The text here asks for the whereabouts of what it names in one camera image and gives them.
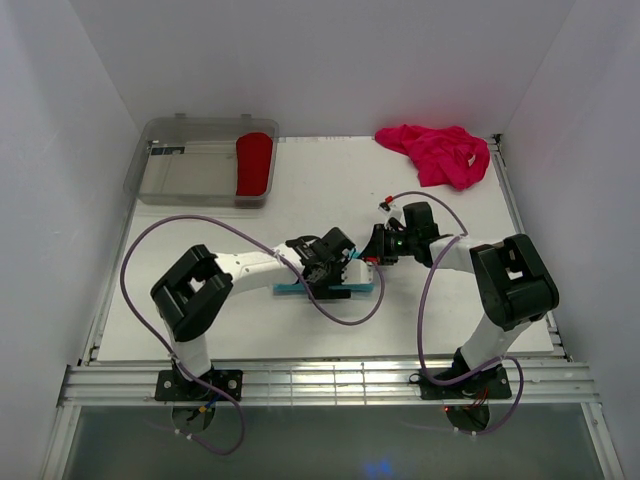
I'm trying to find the cyan t shirt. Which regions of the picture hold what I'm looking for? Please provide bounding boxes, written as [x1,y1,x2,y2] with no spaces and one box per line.
[274,237,373,300]

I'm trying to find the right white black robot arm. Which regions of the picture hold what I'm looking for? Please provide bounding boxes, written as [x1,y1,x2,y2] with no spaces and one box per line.
[359,196,559,397]

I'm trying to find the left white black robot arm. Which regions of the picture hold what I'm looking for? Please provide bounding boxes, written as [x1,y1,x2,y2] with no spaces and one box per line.
[151,227,355,400]

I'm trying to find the magenta t shirt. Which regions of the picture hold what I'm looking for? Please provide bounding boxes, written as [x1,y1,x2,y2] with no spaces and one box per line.
[374,124,491,191]

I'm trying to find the rolled red t shirt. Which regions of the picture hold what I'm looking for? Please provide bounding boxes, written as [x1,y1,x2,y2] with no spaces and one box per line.
[236,132,273,196]

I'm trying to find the clear plastic bin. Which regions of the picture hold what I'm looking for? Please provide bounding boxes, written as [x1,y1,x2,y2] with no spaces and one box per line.
[124,114,279,209]

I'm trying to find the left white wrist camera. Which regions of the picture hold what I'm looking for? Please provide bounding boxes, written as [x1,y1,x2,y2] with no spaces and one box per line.
[342,259,373,287]

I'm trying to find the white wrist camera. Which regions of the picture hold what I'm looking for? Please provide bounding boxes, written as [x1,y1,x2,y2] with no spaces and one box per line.
[342,259,373,287]
[378,196,403,226]

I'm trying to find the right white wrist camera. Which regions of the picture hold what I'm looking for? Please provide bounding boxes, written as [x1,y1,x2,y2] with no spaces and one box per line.
[378,196,403,226]

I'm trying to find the aluminium frame rail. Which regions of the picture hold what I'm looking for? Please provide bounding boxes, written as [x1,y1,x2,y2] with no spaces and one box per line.
[59,358,600,407]

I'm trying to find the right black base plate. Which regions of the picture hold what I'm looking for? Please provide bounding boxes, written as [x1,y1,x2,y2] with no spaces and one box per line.
[412,365,512,400]

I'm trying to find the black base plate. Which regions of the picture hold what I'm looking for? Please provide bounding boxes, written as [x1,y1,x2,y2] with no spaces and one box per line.
[154,368,244,402]
[412,365,512,400]

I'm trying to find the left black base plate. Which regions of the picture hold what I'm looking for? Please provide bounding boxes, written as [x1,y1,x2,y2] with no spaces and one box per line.
[154,368,244,402]

